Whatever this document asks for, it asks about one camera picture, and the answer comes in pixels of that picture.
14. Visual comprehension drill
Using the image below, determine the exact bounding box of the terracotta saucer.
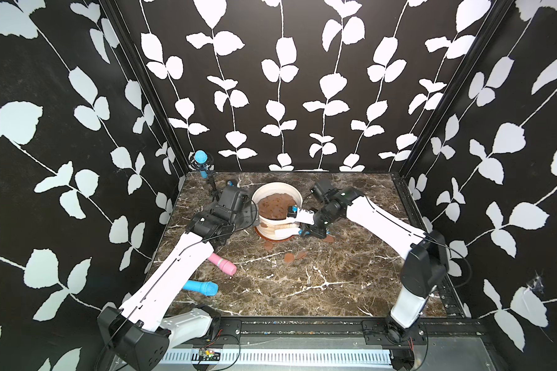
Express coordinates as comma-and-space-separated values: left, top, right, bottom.
255, 227, 301, 242

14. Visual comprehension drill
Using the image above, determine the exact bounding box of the white ceramic pot with mud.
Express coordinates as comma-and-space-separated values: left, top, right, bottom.
252, 182, 303, 228

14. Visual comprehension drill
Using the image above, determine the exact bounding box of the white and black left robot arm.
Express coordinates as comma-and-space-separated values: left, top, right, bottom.
94, 185, 258, 370

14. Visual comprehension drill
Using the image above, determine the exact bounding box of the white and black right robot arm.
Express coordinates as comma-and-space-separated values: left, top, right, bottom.
287, 179, 450, 344

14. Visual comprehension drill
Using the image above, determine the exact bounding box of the pink silicone bottle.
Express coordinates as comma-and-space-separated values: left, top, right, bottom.
207, 253, 237, 276

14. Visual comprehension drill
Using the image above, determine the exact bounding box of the blue microphone on tripod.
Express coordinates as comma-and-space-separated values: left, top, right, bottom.
189, 150, 221, 201

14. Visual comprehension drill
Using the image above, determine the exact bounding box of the blue silicone bottle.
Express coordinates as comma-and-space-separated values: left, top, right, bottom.
183, 280, 218, 297

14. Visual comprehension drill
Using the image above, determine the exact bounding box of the small green circuit board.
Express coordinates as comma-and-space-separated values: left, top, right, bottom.
197, 349, 221, 363

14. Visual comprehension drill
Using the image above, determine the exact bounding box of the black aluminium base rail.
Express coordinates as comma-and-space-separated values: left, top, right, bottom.
166, 316, 451, 346

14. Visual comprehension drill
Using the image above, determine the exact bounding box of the white slotted cable duct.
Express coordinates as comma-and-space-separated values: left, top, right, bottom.
160, 349, 392, 368

